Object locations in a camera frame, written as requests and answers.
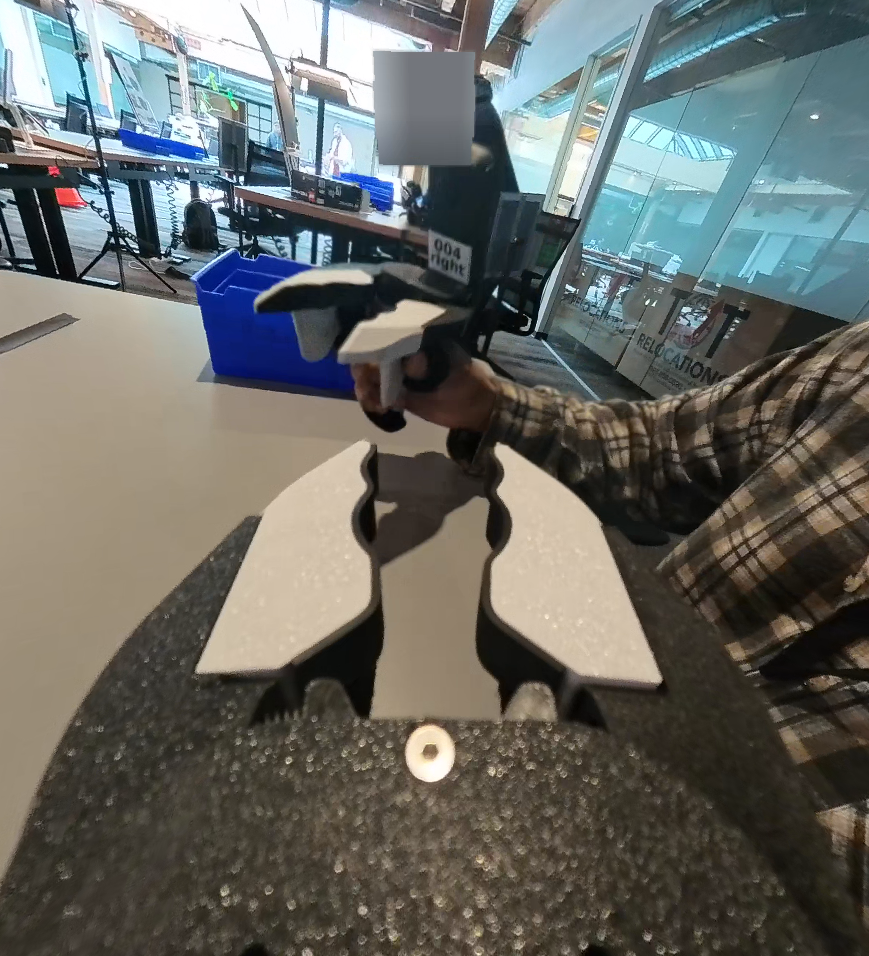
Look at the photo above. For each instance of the person's right hand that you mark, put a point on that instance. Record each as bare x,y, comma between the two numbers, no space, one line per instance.
464,403

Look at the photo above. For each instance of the blue plastic bin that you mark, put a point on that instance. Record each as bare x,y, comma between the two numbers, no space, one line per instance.
255,336

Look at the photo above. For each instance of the printed cardboard box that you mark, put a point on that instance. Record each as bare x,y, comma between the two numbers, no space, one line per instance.
673,351

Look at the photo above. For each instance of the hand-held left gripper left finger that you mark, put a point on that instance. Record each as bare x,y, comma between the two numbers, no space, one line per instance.
293,582

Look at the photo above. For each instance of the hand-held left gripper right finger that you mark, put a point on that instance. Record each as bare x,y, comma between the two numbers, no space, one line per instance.
569,590

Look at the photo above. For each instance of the wooden office desk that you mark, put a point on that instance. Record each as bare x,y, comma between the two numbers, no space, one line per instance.
278,198
91,146
1,158

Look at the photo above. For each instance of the small blue storage bin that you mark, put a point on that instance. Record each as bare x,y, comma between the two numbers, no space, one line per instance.
375,190
162,143

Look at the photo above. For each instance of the black cardboard box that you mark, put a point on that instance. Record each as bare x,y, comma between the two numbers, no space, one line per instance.
326,193

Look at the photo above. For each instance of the black backpack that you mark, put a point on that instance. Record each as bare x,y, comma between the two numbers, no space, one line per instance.
201,224

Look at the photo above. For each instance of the person's right forearm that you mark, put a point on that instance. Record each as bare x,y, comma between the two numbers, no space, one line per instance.
666,448

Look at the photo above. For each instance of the black tripod stand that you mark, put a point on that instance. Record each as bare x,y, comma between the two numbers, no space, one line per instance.
111,239

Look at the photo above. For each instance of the wooden post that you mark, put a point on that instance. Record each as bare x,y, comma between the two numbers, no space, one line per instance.
479,30

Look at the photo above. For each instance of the orange traffic cone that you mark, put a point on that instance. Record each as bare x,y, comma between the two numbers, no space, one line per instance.
70,198

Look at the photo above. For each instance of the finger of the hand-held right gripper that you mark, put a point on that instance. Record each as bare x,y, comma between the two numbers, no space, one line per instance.
315,287
390,328

